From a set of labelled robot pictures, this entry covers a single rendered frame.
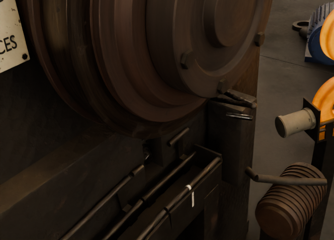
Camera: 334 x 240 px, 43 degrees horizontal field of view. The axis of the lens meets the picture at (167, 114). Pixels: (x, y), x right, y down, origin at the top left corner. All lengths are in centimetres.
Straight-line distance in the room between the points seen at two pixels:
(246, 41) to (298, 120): 48
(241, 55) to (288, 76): 213
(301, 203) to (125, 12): 78
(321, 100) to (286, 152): 103
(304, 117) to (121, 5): 74
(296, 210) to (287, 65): 192
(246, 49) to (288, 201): 54
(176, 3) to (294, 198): 75
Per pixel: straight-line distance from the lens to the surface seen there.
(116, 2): 54
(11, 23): 64
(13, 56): 65
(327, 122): 120
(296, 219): 115
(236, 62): 70
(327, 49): 111
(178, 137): 95
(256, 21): 74
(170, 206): 86
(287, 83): 275
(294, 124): 115
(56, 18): 55
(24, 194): 71
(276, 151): 217
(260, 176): 109
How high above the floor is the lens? 133
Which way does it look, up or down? 33 degrees down
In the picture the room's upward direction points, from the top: 3 degrees counter-clockwise
